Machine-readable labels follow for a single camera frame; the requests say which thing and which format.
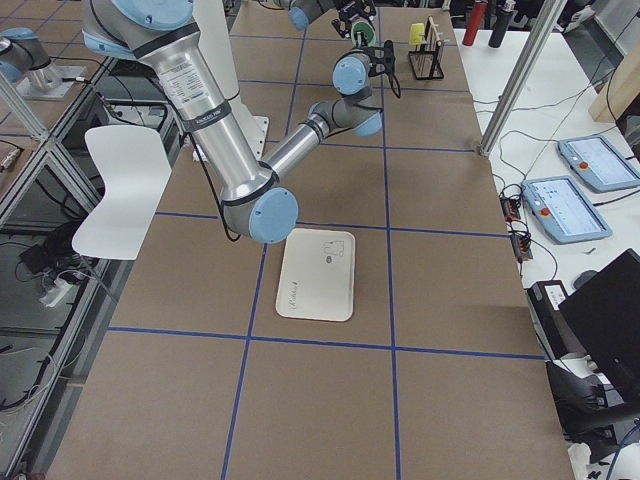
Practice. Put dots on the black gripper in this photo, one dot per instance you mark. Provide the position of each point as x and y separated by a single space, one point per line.
346 19
378 52

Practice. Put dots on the red cylinder bottle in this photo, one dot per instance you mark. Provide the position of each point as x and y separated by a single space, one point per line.
474 22

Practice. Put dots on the light green cup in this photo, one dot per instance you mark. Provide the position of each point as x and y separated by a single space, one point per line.
362 34

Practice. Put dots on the cream rabbit tray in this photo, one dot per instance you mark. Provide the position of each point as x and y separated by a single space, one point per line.
317 276

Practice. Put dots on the yellow cup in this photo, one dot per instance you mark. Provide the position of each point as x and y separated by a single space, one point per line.
417 35

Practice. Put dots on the black wire cup rack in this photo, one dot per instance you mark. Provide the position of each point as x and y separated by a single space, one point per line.
425 60

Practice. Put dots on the blue teach pendant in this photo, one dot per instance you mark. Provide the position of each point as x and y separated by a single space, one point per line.
598 163
564 212

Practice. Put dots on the aluminium frame post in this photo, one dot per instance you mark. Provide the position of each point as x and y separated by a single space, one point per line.
535 43

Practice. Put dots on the near blue teach pendant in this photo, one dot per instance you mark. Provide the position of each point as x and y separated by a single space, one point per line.
564 212

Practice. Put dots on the far blue teach pendant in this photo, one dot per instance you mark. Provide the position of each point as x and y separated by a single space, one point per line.
598 163

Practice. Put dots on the black cylinder bottle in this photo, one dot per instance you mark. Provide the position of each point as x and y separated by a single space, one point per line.
504 14

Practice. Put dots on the white plastic chair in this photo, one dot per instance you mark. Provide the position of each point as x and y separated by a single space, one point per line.
134 167

